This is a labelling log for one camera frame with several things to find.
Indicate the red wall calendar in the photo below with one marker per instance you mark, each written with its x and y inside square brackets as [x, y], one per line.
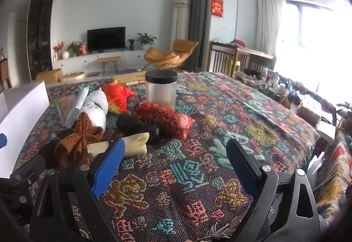
[217, 5]

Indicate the round wooden cat scratcher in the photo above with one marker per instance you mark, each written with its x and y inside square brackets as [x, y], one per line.
[72, 77]

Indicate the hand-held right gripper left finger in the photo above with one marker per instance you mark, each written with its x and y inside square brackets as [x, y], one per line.
[107, 167]

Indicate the red gift bag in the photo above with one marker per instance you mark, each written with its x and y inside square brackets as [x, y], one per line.
[82, 50]

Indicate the flat yellow printed box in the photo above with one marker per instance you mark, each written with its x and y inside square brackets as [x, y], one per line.
[129, 79]

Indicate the flat floor scale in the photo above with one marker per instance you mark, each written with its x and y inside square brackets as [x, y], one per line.
[93, 74]

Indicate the purple floor mat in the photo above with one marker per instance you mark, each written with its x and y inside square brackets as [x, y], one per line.
[133, 71]

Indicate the white sheer curtain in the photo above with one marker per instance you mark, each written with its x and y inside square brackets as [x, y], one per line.
[268, 19]

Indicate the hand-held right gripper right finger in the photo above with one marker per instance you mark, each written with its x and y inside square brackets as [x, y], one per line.
[242, 165]

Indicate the colourful patterned woven blanket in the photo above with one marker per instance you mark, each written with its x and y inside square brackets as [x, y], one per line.
[178, 184]

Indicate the black fluffy cloth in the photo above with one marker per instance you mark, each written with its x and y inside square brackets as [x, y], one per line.
[132, 125]

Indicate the dark glass display cabinet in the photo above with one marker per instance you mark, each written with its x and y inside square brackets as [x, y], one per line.
[41, 35]

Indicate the brown cardboard box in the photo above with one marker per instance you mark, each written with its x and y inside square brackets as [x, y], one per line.
[49, 75]

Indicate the red mesh fabric pouch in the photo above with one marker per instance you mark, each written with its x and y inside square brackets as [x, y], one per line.
[167, 119]

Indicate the large green potted plant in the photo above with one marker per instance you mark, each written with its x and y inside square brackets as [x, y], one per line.
[146, 38]

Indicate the clear plastic garment bag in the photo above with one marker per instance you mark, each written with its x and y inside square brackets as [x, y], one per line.
[73, 106]

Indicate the red fish plush toy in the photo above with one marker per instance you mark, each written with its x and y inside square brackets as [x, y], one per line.
[117, 96]

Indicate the clear jar with black lid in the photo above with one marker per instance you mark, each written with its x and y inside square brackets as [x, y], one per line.
[161, 90]

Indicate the orange lounge rocking chair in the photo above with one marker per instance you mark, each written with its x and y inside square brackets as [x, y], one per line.
[167, 56]

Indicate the grey curtain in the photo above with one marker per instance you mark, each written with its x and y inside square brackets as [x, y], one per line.
[198, 22]

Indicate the white round vase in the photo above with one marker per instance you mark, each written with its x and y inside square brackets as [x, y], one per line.
[65, 55]

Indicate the red flower bouquet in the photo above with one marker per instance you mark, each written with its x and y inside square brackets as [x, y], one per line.
[58, 48]

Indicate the red cloth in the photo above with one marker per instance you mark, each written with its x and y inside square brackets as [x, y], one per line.
[239, 43]

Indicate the white fluffy towel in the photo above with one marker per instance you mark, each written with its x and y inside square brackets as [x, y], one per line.
[96, 110]

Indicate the standing air conditioner with cover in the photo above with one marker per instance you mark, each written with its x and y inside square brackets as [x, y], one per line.
[179, 22]

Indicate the wooden table with slatted side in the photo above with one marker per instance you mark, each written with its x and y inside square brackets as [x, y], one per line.
[247, 56]

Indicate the black flat television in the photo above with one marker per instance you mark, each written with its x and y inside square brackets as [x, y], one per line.
[106, 38]

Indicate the leafy plant in pot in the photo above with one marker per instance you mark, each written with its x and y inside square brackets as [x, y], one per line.
[73, 48]

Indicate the floral patterned cloth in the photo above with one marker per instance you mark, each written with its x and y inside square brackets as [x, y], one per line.
[334, 170]

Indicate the brown knitted scarf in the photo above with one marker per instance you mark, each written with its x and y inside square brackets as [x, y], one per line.
[78, 137]

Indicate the pile of assorted small items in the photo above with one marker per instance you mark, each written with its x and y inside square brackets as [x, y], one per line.
[275, 85]

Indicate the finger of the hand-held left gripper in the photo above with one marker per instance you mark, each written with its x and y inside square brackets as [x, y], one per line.
[27, 169]
[2, 140]

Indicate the wooden bench with metal legs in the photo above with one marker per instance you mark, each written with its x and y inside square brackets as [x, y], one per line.
[108, 59]

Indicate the dark brown cloth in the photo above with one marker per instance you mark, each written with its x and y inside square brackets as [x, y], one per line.
[48, 152]

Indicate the white television cabinet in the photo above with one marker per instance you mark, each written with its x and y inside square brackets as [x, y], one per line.
[129, 57]

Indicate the cream yellow cloth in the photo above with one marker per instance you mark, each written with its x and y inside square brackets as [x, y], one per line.
[134, 144]

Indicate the wooden chair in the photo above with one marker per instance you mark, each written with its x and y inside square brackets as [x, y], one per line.
[5, 71]

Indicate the bright window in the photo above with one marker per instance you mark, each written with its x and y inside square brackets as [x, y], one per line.
[316, 46]

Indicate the green stool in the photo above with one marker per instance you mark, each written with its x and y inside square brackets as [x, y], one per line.
[237, 67]

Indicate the small potted plant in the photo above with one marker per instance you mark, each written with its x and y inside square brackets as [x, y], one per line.
[131, 44]

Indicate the white board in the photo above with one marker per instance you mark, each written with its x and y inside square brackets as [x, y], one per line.
[22, 121]

